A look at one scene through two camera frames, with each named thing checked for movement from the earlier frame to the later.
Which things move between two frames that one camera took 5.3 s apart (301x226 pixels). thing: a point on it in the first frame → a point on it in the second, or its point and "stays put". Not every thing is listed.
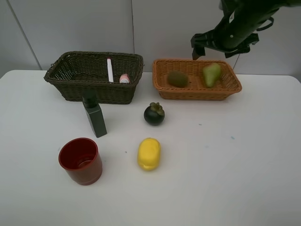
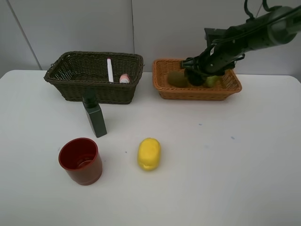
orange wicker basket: [229, 82] stays put
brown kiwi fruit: [178, 78] stays put
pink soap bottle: [124, 78] stays put
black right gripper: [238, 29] → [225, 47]
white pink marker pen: [110, 70] stays put
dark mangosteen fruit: [154, 114] → [195, 78]
